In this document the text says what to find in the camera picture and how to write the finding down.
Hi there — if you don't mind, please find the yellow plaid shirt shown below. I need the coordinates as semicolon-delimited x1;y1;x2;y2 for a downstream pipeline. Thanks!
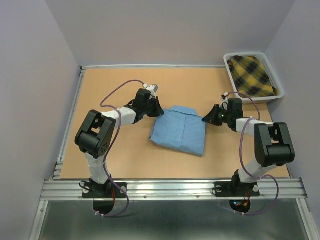
227;55;277;99

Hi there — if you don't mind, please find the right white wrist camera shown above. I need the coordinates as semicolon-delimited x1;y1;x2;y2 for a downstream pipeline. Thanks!
219;92;229;110

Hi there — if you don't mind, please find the white plastic basket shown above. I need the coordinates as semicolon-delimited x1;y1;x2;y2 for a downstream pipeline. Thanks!
223;52;285;105

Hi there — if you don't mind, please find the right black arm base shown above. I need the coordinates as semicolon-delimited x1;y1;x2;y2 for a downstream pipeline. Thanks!
212;181;260;198

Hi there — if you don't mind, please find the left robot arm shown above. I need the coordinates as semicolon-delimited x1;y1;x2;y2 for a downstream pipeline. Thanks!
74;84;164;197

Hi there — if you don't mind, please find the light blue long sleeve shirt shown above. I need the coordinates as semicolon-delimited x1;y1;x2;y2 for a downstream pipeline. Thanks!
150;105;206;157

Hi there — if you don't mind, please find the aluminium mounting rail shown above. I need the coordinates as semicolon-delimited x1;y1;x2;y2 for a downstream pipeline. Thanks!
40;178;308;201

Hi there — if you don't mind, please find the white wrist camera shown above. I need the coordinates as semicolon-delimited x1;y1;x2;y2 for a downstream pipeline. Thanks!
219;92;229;110
142;83;159;94

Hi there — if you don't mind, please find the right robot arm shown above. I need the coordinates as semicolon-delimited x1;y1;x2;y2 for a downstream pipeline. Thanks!
202;98;295;195

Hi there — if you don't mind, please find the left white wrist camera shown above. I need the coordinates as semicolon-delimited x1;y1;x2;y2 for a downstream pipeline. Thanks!
142;83;159;94

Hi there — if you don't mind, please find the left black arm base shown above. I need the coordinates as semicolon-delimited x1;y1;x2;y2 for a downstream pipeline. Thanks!
79;179;126;199

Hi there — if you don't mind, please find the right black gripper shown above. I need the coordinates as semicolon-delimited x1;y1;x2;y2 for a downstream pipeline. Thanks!
201;103;232;126

